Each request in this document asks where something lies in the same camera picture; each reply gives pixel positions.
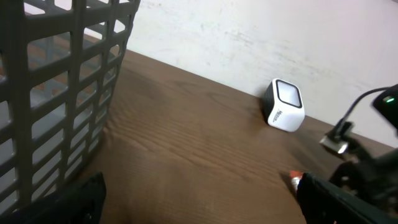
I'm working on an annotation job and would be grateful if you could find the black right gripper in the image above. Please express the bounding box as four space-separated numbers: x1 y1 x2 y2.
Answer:
328 138 397 208

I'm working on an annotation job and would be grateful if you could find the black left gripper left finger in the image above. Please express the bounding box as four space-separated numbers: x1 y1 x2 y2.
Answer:
1 172 106 224

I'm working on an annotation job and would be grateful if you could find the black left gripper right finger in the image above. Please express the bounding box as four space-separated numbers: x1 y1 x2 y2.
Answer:
296 172 397 224

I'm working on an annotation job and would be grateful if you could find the long orange snack bar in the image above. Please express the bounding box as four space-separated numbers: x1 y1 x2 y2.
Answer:
289 170 303 191

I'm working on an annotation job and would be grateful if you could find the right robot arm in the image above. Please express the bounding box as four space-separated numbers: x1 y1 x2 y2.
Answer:
320 85 397 212

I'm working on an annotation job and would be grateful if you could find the white barcode scanner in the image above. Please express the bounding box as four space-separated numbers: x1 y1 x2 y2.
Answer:
261 78 305 132

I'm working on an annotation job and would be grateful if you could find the grey plastic shopping basket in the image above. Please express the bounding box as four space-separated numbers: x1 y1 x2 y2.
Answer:
1 0 140 216

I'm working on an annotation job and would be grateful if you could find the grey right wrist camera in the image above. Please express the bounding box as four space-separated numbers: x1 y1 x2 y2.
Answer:
320 119 354 157

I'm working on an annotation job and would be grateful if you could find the black right camera cable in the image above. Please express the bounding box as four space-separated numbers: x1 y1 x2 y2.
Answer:
337 86 392 131

